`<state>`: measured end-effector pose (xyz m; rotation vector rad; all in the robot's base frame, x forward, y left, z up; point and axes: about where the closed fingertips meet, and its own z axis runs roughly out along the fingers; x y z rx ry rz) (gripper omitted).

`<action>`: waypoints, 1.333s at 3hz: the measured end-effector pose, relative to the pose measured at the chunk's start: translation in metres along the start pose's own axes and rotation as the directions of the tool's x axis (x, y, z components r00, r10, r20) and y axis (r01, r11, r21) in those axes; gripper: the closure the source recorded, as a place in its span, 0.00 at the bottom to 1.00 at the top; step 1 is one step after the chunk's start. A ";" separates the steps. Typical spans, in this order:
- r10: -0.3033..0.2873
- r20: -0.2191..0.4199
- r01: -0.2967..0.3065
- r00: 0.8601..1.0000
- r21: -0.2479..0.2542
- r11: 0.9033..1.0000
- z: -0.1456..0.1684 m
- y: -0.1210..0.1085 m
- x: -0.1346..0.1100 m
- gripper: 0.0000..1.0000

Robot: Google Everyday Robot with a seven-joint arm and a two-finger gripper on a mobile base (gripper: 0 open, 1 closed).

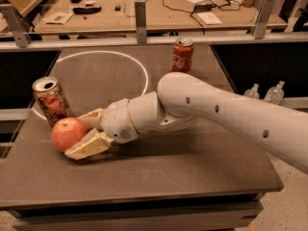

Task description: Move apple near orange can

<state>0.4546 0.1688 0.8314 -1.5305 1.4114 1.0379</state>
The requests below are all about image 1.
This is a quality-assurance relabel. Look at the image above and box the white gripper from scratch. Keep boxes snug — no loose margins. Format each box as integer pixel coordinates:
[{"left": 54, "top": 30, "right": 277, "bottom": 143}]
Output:
[{"left": 64, "top": 98, "right": 139, "bottom": 161}]

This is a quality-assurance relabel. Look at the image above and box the red apple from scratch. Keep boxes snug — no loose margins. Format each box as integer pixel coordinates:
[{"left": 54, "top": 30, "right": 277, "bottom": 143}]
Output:
[{"left": 51, "top": 117, "right": 88, "bottom": 152}]

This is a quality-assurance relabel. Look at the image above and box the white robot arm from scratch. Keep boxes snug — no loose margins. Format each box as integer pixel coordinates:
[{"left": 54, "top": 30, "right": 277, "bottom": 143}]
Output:
[{"left": 80, "top": 72, "right": 308, "bottom": 173}]

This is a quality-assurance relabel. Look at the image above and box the orange gold soda can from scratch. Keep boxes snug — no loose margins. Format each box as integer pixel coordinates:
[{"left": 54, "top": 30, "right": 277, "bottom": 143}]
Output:
[{"left": 32, "top": 76, "right": 73, "bottom": 126}]

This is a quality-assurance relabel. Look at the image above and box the red cola can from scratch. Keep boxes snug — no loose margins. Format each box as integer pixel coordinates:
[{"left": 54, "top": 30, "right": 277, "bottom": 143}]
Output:
[{"left": 172, "top": 38, "right": 194, "bottom": 73}]

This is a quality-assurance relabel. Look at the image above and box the white card paper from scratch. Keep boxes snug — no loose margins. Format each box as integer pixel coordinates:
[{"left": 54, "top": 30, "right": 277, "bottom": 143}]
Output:
[{"left": 43, "top": 12, "right": 72, "bottom": 25}]

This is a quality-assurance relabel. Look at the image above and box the black device on table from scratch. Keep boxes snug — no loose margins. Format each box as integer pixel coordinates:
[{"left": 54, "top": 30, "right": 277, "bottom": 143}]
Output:
[{"left": 73, "top": 7, "right": 102, "bottom": 14}]

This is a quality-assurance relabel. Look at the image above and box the small black object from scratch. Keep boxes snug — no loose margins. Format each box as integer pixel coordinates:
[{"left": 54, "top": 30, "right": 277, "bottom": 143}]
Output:
[{"left": 115, "top": 5, "right": 121, "bottom": 11}]

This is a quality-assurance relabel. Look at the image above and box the wooden background table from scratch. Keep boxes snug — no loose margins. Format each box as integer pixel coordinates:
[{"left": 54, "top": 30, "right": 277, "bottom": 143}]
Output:
[{"left": 33, "top": 0, "right": 288, "bottom": 35}]

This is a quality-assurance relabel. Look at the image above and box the black power adapter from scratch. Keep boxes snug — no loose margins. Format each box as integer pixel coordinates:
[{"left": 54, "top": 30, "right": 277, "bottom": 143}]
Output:
[{"left": 194, "top": 3, "right": 217, "bottom": 13}]

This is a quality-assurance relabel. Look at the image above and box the clear plastic bottle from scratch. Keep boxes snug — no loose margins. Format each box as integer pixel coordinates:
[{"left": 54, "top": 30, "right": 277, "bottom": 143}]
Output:
[
  {"left": 264, "top": 81, "right": 285, "bottom": 105},
  {"left": 244, "top": 84, "right": 260, "bottom": 99}
]

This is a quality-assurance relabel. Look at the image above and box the left metal bracket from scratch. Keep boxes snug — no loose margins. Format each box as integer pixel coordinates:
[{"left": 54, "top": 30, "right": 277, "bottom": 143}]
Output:
[{"left": 0, "top": 4, "right": 31, "bottom": 48}]

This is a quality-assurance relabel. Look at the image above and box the metal bracket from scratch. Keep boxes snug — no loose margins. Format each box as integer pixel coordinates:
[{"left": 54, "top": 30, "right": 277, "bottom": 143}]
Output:
[
  {"left": 0, "top": 4, "right": 31, "bottom": 48},
  {"left": 135, "top": 1, "right": 147, "bottom": 43},
  {"left": 252, "top": 0, "right": 275, "bottom": 39}
]

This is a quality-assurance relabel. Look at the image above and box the middle metal bracket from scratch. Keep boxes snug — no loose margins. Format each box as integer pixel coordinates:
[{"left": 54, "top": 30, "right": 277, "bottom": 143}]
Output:
[{"left": 135, "top": 1, "right": 147, "bottom": 43}]

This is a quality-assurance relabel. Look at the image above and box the black cable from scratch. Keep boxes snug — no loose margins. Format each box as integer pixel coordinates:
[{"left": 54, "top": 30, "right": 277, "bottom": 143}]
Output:
[{"left": 162, "top": 0, "right": 243, "bottom": 28}]

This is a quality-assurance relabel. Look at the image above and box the right metal bracket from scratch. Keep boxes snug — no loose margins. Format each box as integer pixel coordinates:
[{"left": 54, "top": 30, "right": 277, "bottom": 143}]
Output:
[{"left": 252, "top": 0, "right": 275, "bottom": 39}]

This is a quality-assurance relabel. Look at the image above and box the metal rail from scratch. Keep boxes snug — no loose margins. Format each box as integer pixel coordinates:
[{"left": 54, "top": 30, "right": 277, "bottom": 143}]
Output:
[{"left": 0, "top": 32, "right": 308, "bottom": 52}]

